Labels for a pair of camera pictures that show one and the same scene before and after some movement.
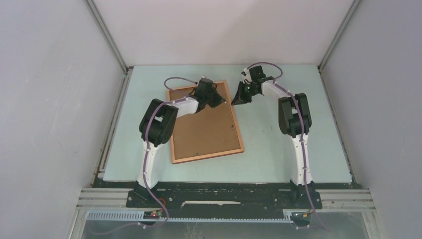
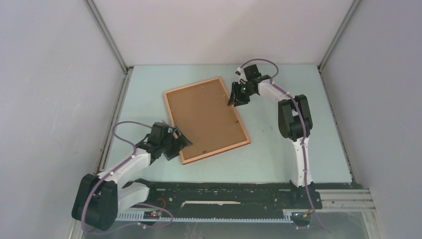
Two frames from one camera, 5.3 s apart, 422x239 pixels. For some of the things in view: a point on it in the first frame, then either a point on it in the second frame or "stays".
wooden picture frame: (210, 132) stays
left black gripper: (218, 99) -> (179, 143)
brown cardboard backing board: (210, 130) stays
